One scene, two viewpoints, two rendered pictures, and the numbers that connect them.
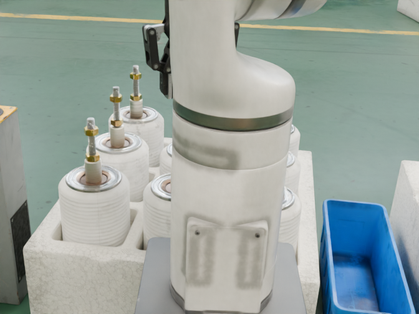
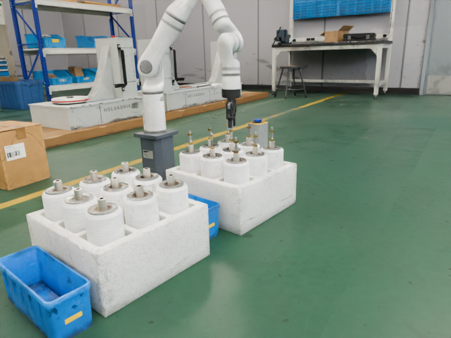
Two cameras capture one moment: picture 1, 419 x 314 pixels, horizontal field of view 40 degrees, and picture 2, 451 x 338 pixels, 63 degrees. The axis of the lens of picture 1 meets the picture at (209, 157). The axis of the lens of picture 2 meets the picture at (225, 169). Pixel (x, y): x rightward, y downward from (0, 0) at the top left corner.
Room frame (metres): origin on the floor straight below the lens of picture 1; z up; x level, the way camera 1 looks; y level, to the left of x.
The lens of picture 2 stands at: (1.59, -1.20, 0.62)
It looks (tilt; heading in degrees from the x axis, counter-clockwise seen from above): 17 degrees down; 124
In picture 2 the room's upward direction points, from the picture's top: 2 degrees counter-clockwise
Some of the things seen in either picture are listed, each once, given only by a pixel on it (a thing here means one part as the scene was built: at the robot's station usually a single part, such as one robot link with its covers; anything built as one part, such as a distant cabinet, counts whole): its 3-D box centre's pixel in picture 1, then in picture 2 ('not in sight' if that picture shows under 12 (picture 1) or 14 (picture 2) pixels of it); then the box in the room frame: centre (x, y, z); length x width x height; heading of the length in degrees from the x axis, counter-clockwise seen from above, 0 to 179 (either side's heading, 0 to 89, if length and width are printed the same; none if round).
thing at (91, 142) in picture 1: (91, 144); not in sight; (0.68, 0.16, 0.30); 0.01 x 0.01 x 0.08
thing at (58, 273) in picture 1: (189, 238); (232, 186); (0.79, 0.03, 0.09); 0.39 x 0.39 x 0.18; 84
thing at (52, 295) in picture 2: not in sight; (44, 290); (0.75, -0.80, 0.06); 0.30 x 0.11 x 0.12; 174
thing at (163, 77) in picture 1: (159, 76); not in sight; (0.77, 0.08, 0.37); 0.03 x 0.01 x 0.05; 115
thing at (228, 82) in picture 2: not in sight; (226, 80); (0.77, 0.03, 0.53); 0.11 x 0.09 x 0.06; 25
